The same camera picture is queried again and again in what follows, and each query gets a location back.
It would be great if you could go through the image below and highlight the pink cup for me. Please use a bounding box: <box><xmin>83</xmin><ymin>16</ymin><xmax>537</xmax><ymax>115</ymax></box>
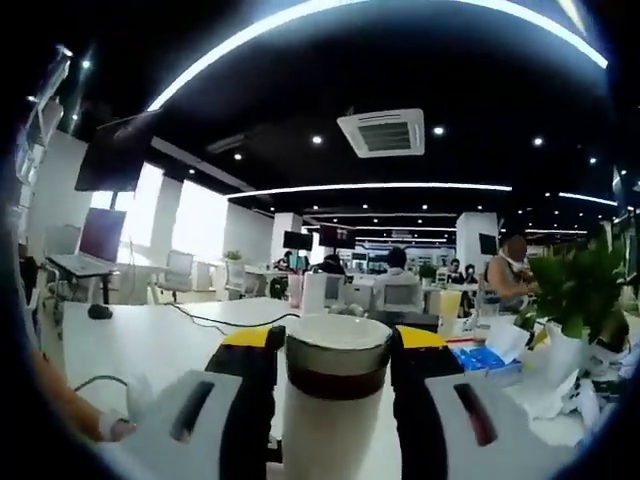
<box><xmin>286</xmin><ymin>273</ymin><xmax>305</xmax><ymax>309</ymax></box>

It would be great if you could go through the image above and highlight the white shelf rack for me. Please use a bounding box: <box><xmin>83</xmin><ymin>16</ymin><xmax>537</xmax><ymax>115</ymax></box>
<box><xmin>13</xmin><ymin>43</ymin><xmax>70</xmax><ymax>187</ymax></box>

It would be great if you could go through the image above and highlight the laptop with maroon screen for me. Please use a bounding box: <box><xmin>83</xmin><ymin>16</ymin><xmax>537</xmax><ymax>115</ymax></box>
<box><xmin>46</xmin><ymin>206</ymin><xmax>128</xmax><ymax>277</ymax></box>

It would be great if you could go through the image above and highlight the black table cable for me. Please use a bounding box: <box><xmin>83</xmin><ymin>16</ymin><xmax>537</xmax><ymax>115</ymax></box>
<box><xmin>167</xmin><ymin>301</ymin><xmax>304</xmax><ymax>332</ymax></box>

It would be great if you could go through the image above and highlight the person's left hand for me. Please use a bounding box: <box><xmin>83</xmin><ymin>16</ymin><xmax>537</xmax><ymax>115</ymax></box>
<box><xmin>98</xmin><ymin>410</ymin><xmax>137</xmax><ymax>444</ymax></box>

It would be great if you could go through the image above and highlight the black laptop stand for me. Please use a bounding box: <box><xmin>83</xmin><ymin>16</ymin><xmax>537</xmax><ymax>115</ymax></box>
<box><xmin>43</xmin><ymin>259</ymin><xmax>120</xmax><ymax>307</ymax></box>

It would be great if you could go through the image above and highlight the blue tissue pack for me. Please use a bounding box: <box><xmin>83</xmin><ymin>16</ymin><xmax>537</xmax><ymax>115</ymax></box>
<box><xmin>451</xmin><ymin>344</ymin><xmax>496</xmax><ymax>375</ymax></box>
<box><xmin>477</xmin><ymin>316</ymin><xmax>532</xmax><ymax>389</ymax></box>

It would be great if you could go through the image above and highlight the hanging black television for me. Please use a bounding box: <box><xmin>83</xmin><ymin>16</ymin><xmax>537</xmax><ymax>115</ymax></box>
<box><xmin>73</xmin><ymin>110</ymin><xmax>157</xmax><ymax>194</ymax></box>

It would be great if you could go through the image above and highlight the ceiling air conditioner vent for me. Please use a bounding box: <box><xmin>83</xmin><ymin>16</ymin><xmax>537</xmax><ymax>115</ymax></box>
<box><xmin>335</xmin><ymin>107</ymin><xmax>426</xmax><ymax>159</ymax></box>

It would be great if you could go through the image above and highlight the curved ceiling light strip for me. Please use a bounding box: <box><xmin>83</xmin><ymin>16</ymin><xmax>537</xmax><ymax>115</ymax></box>
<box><xmin>146</xmin><ymin>0</ymin><xmax>610</xmax><ymax>112</ymax></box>
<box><xmin>226</xmin><ymin>181</ymin><xmax>515</xmax><ymax>202</ymax></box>

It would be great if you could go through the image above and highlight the white brown cup lid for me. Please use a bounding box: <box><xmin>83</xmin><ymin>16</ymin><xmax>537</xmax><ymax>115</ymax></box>
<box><xmin>283</xmin><ymin>313</ymin><xmax>396</xmax><ymax>400</ymax></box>

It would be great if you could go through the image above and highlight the white water cup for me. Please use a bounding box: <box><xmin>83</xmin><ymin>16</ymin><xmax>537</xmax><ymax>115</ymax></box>
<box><xmin>280</xmin><ymin>384</ymin><xmax>401</xmax><ymax>480</ymax></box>

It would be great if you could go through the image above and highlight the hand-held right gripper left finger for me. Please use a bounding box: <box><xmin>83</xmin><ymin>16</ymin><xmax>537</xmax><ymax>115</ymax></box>
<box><xmin>112</xmin><ymin>324</ymin><xmax>287</xmax><ymax>480</ymax></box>

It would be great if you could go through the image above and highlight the white plant wrapping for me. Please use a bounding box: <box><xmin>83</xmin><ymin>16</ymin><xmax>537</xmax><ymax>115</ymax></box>
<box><xmin>514</xmin><ymin>319</ymin><xmax>609</xmax><ymax>447</ymax></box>

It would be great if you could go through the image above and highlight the grey office chair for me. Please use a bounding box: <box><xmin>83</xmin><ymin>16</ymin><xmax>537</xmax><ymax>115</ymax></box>
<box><xmin>382</xmin><ymin>283</ymin><xmax>425</xmax><ymax>312</ymax></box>
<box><xmin>158</xmin><ymin>249</ymin><xmax>195</xmax><ymax>304</ymax></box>

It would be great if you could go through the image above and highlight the glass bowl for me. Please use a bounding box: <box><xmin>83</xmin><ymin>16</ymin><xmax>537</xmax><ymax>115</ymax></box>
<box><xmin>325</xmin><ymin>301</ymin><xmax>370</xmax><ymax>318</ymax></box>

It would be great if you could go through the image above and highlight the black flat device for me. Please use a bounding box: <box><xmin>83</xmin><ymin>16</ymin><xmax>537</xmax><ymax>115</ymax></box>
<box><xmin>372</xmin><ymin>309</ymin><xmax>441</xmax><ymax>329</ymax></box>

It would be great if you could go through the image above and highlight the white office chair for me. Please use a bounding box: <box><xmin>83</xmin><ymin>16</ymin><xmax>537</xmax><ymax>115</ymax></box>
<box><xmin>223</xmin><ymin>259</ymin><xmax>250</xmax><ymax>301</ymax></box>

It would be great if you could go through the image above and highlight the pale yellow drink cup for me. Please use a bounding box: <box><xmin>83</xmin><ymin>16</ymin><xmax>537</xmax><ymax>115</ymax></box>
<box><xmin>438</xmin><ymin>289</ymin><xmax>462</xmax><ymax>337</ymax></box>

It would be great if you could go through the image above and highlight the white table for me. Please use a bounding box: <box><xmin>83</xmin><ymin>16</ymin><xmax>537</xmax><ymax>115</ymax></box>
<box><xmin>39</xmin><ymin>298</ymin><xmax>621</xmax><ymax>480</ymax></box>

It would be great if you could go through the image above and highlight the white box appliance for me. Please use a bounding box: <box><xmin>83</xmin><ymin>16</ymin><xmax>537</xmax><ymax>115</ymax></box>
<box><xmin>303</xmin><ymin>273</ymin><xmax>347</xmax><ymax>317</ymax></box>

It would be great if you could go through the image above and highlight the green leafy plant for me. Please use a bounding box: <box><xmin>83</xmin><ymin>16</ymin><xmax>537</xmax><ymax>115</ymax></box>
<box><xmin>514</xmin><ymin>227</ymin><xmax>634</xmax><ymax>346</ymax></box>

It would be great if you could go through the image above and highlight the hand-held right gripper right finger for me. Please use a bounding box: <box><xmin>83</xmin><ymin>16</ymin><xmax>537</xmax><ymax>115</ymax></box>
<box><xmin>389</xmin><ymin>323</ymin><xmax>556</xmax><ymax>480</ymax></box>

